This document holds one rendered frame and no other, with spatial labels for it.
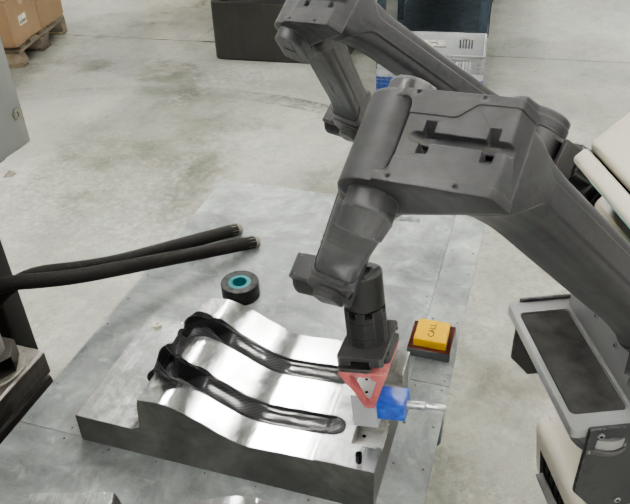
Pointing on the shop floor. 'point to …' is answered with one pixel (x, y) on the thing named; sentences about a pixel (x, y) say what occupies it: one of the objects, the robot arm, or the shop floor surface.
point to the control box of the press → (6, 100)
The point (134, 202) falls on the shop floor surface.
